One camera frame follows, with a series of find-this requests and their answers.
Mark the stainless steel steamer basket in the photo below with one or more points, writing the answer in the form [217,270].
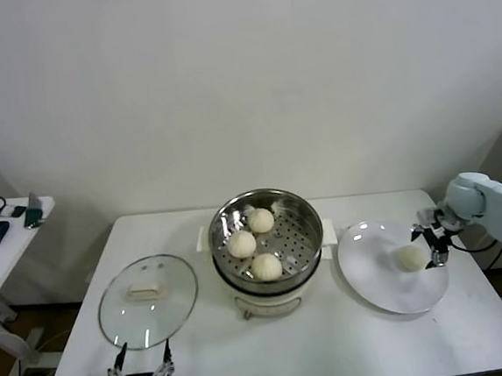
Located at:
[224,230]

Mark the white steamed baozi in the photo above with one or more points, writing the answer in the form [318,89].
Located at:
[261,221]
[267,267]
[410,258]
[242,245]

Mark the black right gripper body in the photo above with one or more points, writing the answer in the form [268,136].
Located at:
[436,235]

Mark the white round plate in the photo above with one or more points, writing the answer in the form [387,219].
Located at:
[372,269]

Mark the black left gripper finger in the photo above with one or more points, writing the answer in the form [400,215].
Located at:
[167,354]
[121,357]

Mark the white side table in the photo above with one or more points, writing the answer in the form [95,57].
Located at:
[6,258]

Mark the small white device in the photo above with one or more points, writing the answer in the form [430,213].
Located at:
[7,212]

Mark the green and grey tool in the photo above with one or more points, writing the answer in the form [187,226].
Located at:
[34,217]

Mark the small black device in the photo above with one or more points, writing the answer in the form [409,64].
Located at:
[20,211]

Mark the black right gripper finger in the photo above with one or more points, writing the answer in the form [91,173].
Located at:
[439,256]
[416,228]

